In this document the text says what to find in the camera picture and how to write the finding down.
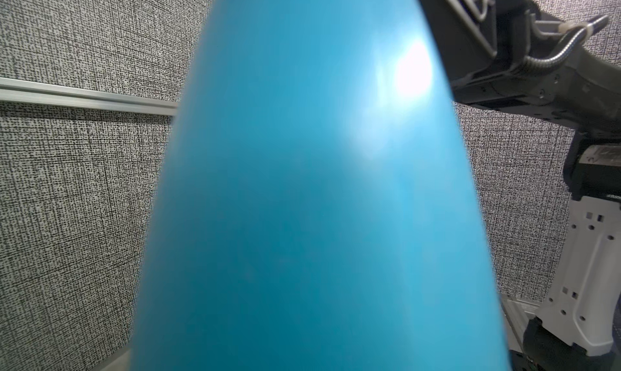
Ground blue plastic spray bottle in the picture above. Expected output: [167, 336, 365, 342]
[131, 0, 510, 370]

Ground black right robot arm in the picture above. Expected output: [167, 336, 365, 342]
[420, 0, 620, 370]

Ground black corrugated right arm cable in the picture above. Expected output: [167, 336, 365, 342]
[513, 14, 611, 76]

